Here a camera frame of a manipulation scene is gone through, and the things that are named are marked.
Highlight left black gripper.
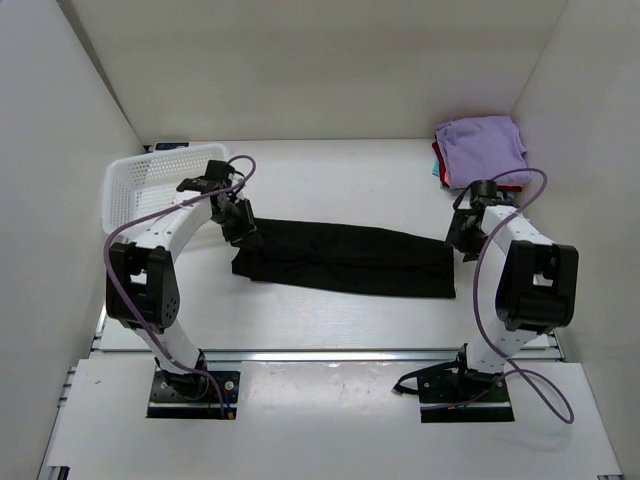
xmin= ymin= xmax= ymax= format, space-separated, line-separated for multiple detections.
xmin=211 ymin=196 xmax=265 ymax=250

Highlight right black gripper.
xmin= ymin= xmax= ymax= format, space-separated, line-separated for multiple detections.
xmin=444 ymin=211 xmax=486 ymax=262

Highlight black t shirt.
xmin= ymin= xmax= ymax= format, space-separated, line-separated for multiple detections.
xmin=231 ymin=218 xmax=456 ymax=299

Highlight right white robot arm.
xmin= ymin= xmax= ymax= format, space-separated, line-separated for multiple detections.
xmin=446 ymin=180 xmax=579 ymax=401

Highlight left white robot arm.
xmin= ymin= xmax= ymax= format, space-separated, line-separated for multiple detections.
xmin=103 ymin=155 xmax=263 ymax=398

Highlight red folded t shirt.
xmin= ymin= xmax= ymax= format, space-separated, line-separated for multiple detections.
xmin=432 ymin=141 xmax=446 ymax=166

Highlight purple folded t shirt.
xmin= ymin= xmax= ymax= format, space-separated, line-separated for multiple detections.
xmin=435 ymin=115 xmax=528 ymax=189

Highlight white plastic basket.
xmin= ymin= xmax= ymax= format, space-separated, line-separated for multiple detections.
xmin=101 ymin=143 xmax=230 ymax=234

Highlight small dark label plate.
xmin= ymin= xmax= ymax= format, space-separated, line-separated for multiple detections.
xmin=154 ymin=142 xmax=190 ymax=151

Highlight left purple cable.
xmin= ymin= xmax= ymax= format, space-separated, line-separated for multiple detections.
xmin=102 ymin=155 xmax=259 ymax=419

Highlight purple cable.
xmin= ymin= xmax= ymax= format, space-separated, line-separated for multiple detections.
xmin=472 ymin=168 xmax=576 ymax=425
xmin=102 ymin=155 xmax=259 ymax=419

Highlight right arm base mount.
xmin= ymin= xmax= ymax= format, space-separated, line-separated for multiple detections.
xmin=392 ymin=351 xmax=515 ymax=424

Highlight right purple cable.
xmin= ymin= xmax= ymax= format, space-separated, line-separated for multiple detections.
xmin=472 ymin=168 xmax=576 ymax=425

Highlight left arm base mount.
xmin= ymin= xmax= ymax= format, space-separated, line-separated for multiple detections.
xmin=146 ymin=367 xmax=241 ymax=421

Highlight aluminium rail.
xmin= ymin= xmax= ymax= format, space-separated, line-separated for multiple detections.
xmin=90 ymin=347 xmax=563 ymax=363

